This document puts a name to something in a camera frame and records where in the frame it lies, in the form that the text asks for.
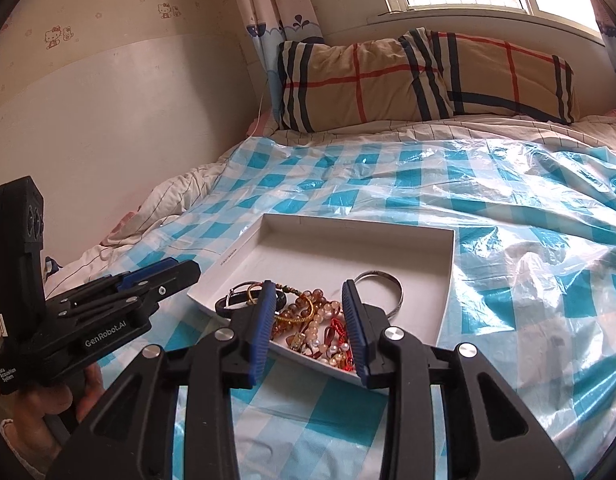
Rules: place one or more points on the left patterned curtain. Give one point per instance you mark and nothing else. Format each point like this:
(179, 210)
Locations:
(269, 23)

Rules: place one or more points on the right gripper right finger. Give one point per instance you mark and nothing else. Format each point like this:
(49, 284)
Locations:
(489, 432)

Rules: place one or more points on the plaid pillow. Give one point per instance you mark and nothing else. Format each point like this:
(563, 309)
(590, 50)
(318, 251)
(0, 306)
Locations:
(329, 87)
(456, 74)

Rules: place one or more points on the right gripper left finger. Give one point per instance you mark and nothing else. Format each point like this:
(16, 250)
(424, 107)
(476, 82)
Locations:
(129, 433)

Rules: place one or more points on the right plaid pillow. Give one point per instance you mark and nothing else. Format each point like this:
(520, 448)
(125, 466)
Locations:
(456, 74)

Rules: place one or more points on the left plaid pillow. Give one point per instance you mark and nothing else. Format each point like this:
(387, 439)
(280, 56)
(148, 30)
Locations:
(329, 87)

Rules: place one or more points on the blue white checkered plastic sheet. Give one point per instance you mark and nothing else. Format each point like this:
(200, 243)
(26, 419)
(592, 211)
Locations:
(508, 245)

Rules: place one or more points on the person's left hand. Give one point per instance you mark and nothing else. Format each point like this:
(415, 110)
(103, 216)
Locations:
(26, 433)

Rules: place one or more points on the white shallow cardboard tray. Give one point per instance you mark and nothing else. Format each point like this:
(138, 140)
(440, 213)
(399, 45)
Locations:
(311, 252)

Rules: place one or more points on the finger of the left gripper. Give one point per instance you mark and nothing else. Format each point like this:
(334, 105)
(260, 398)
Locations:
(143, 272)
(162, 285)

